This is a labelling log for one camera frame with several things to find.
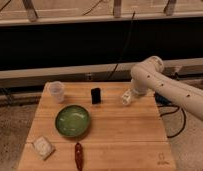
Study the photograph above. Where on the clear plastic cup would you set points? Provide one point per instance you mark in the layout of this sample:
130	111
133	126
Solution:
56	89

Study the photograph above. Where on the wooden cutting board table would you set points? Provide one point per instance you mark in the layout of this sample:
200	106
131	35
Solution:
120	138

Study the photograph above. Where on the red chili pepper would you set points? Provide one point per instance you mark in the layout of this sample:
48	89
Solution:
79	156

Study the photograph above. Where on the black eraser block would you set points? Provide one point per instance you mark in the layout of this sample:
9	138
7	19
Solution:
96	95

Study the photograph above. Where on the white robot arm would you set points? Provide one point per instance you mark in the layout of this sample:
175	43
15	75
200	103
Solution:
148	75

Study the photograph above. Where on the clear plastic bottle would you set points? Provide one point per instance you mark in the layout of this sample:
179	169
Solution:
126	97

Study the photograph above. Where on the green round bowl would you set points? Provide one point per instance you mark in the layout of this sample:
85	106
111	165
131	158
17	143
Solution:
72	121

